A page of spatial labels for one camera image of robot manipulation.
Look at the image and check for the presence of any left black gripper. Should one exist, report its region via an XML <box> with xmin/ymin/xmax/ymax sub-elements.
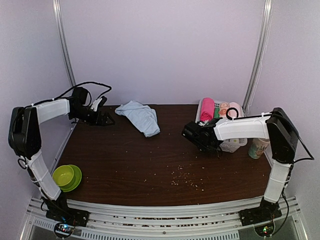
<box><xmin>69</xmin><ymin>106</ymin><xmax>115</xmax><ymax>126</ymax></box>

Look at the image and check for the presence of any white plastic basket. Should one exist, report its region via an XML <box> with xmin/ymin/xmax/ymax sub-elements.
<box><xmin>195</xmin><ymin>98</ymin><xmax>248</xmax><ymax>153</ymax></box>

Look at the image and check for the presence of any magenta pink towel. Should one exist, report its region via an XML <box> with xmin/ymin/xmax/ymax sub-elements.
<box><xmin>199</xmin><ymin>97</ymin><xmax>215</xmax><ymax>122</ymax></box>

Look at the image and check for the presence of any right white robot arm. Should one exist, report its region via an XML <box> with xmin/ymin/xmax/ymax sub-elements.
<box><xmin>185</xmin><ymin>107</ymin><xmax>298</xmax><ymax>221</ymax></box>

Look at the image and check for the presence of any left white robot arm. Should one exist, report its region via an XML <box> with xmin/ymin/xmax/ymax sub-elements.
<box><xmin>8</xmin><ymin>96</ymin><xmax>115</xmax><ymax>201</ymax></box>

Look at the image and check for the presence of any green rolled towel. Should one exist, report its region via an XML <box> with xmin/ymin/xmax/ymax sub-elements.
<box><xmin>213</xmin><ymin>107</ymin><xmax>220</xmax><ymax>118</ymax></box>

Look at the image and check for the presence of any light pink rolled towel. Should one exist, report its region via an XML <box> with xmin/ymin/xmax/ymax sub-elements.
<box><xmin>228</xmin><ymin>102</ymin><xmax>243</xmax><ymax>119</ymax></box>

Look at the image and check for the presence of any cartoon print rolled towel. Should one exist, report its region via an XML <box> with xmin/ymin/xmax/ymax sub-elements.
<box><xmin>218</xmin><ymin>102</ymin><xmax>230</xmax><ymax>118</ymax></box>

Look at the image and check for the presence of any cream patterned mug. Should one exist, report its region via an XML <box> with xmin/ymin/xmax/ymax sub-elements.
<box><xmin>248</xmin><ymin>138</ymin><xmax>270</xmax><ymax>159</ymax></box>

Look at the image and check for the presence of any light blue towel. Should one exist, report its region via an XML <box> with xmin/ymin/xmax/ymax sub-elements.
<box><xmin>115</xmin><ymin>100</ymin><xmax>161</xmax><ymax>138</ymax></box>

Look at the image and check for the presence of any green bowl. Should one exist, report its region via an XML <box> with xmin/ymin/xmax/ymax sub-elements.
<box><xmin>52</xmin><ymin>165</ymin><xmax>75</xmax><ymax>187</ymax></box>

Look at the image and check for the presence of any green plate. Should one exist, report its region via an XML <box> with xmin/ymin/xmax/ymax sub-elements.
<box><xmin>53</xmin><ymin>164</ymin><xmax>82</xmax><ymax>192</ymax></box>

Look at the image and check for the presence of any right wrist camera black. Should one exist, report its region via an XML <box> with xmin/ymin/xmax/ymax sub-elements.
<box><xmin>181</xmin><ymin>121</ymin><xmax>202</xmax><ymax>144</ymax></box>

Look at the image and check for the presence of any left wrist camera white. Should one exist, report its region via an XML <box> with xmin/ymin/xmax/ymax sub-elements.
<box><xmin>90</xmin><ymin>96</ymin><xmax>108</xmax><ymax>112</ymax></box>

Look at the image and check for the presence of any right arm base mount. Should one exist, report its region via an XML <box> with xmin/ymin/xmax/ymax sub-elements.
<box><xmin>238</xmin><ymin>202</ymin><xmax>282</xmax><ymax>226</ymax></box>

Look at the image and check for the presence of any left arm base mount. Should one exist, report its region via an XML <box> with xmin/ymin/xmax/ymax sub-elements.
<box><xmin>45</xmin><ymin>205</ymin><xmax>90</xmax><ymax>227</ymax></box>

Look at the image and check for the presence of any left aluminium post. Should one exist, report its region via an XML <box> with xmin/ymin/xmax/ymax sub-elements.
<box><xmin>52</xmin><ymin>0</ymin><xmax>76</xmax><ymax>87</ymax></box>

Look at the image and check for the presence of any aluminium post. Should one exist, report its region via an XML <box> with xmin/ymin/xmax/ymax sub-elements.
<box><xmin>52</xmin><ymin>0</ymin><xmax>76</xmax><ymax>87</ymax></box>
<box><xmin>242</xmin><ymin>0</ymin><xmax>273</xmax><ymax>115</ymax></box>

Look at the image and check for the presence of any aluminium front rail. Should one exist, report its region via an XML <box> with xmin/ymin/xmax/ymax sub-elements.
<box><xmin>18</xmin><ymin>197</ymin><xmax>308</xmax><ymax>240</ymax></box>

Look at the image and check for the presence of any right aluminium post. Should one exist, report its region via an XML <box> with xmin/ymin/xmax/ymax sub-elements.
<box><xmin>242</xmin><ymin>0</ymin><xmax>273</xmax><ymax>115</ymax></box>

